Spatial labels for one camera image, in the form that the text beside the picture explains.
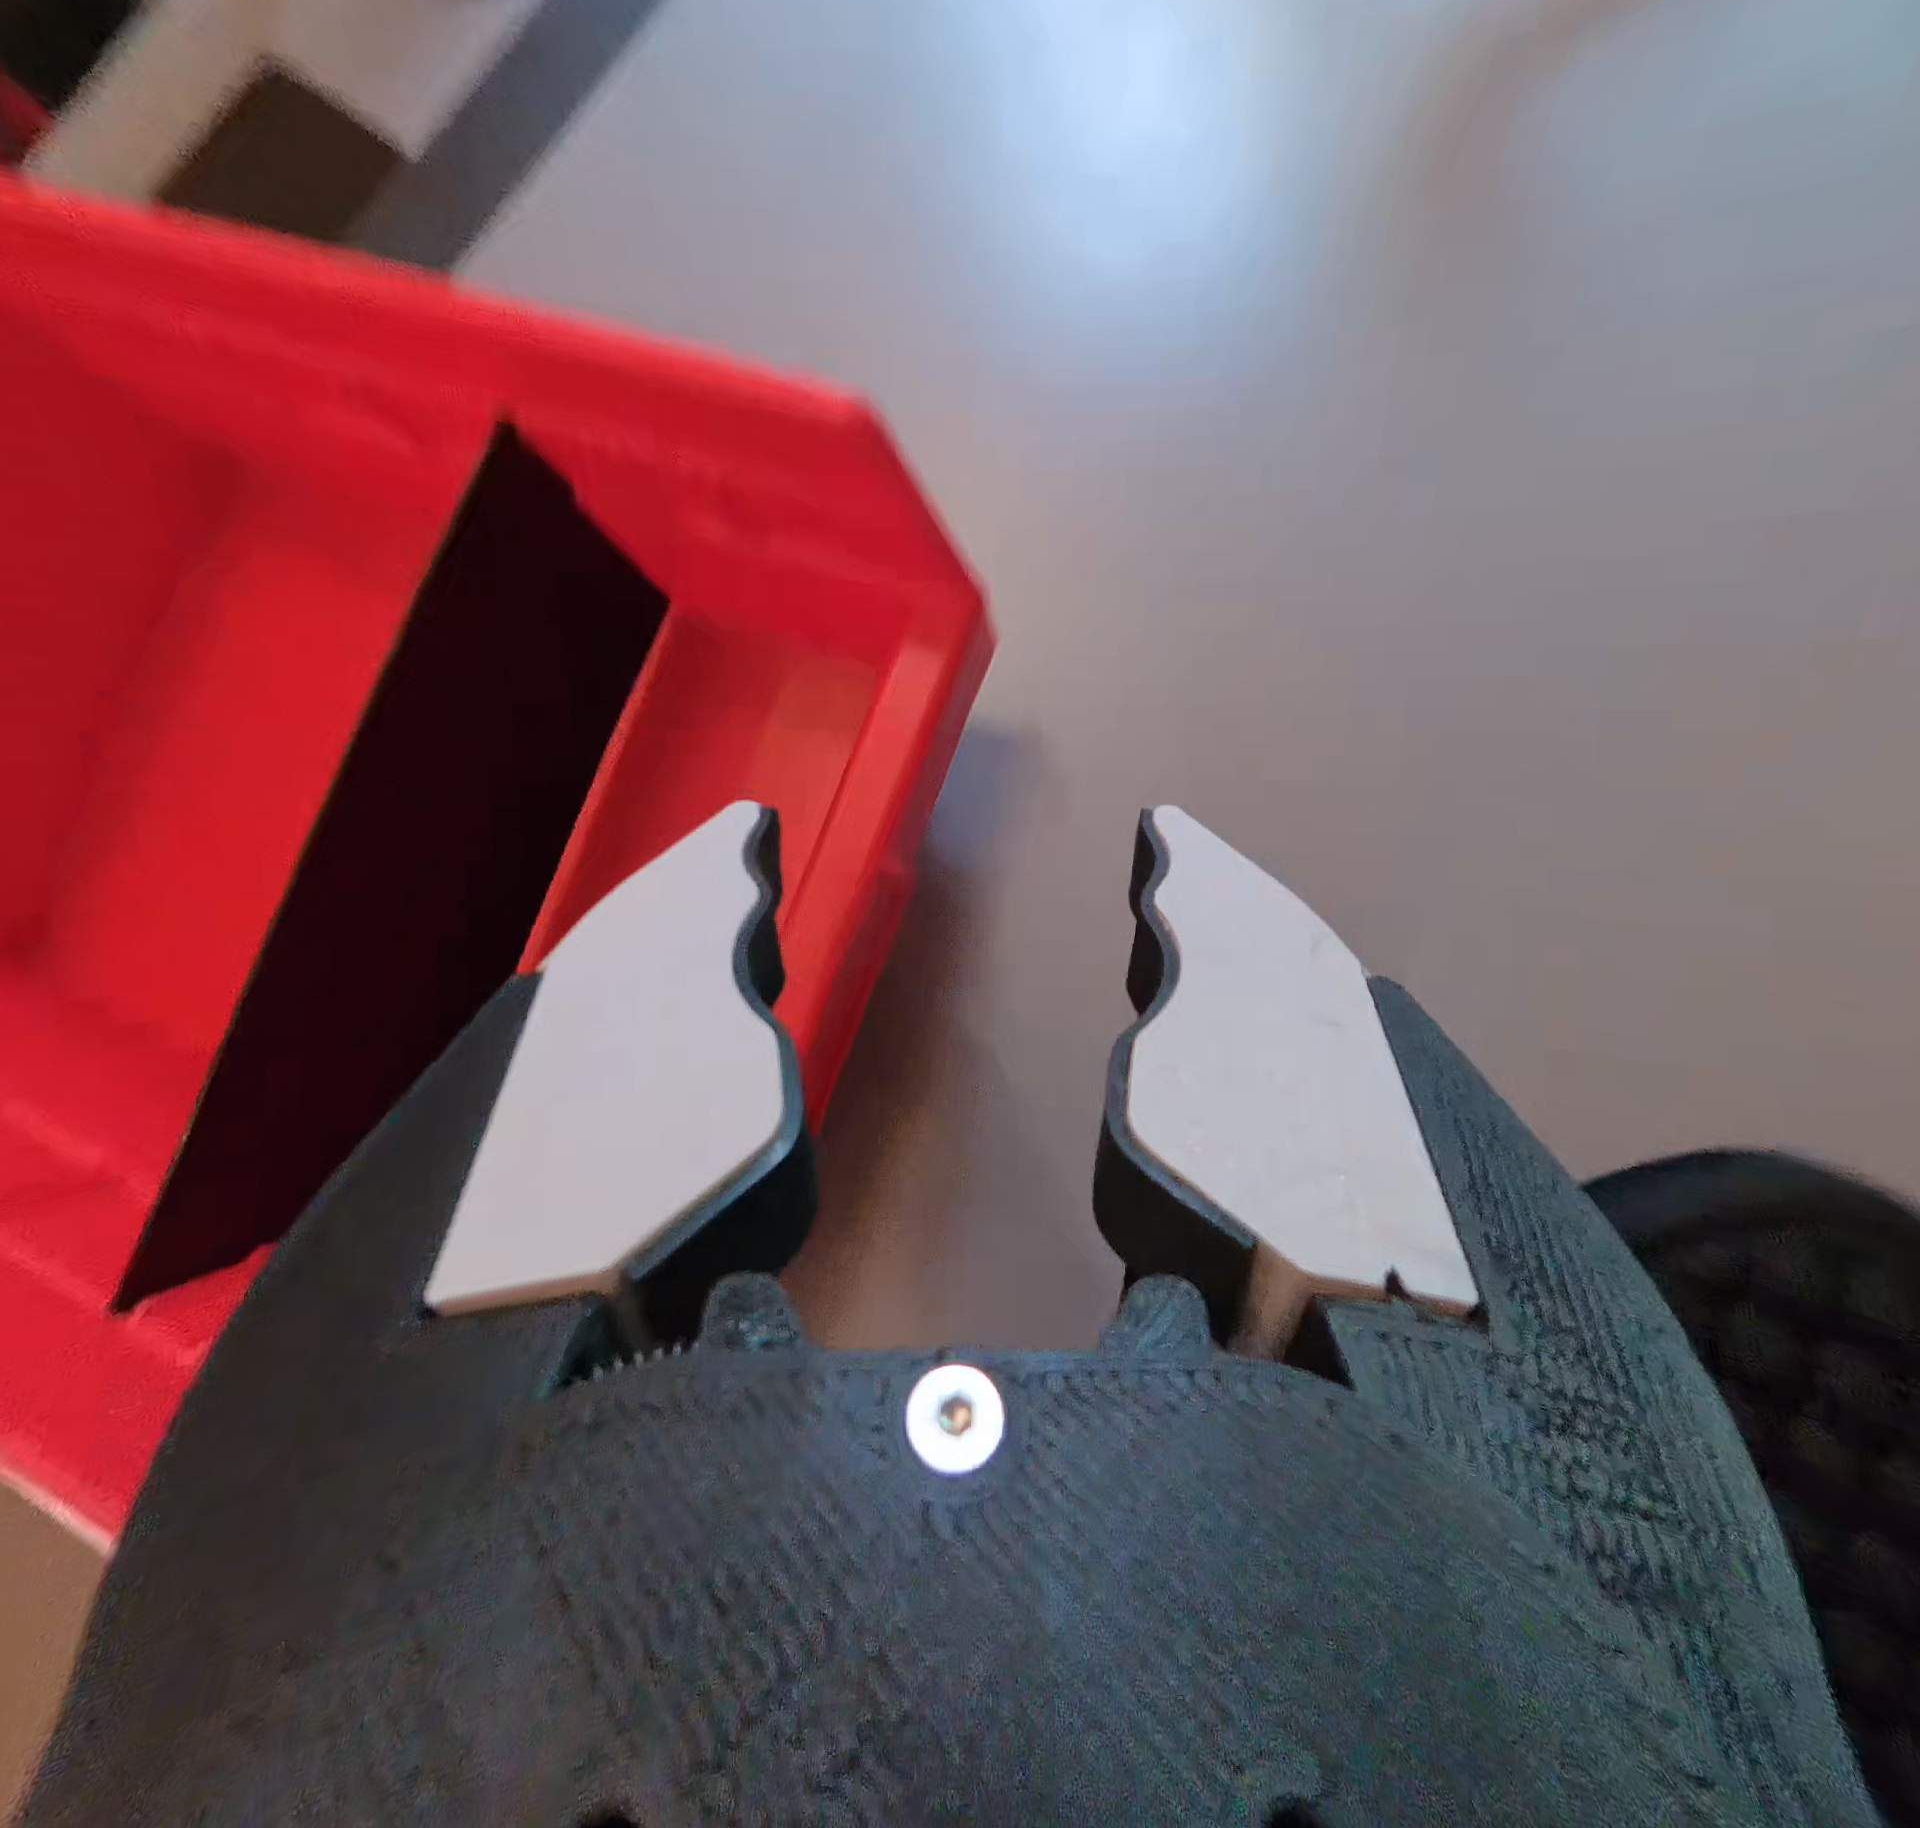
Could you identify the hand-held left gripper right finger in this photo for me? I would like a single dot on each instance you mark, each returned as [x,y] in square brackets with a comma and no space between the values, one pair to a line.
[1276,1094]

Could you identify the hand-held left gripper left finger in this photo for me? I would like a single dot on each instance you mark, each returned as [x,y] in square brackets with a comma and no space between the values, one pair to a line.
[617,1094]

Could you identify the black bin divider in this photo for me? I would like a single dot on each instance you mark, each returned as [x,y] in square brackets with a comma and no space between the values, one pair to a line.
[422,838]

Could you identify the dark textured object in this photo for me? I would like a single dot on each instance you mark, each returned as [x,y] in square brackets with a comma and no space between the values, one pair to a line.
[1802,1334]

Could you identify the red plastic bin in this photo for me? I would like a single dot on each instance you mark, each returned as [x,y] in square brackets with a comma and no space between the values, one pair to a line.
[227,584]

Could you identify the white furniture piece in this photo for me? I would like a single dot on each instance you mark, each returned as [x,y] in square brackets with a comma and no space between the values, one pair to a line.
[302,13]

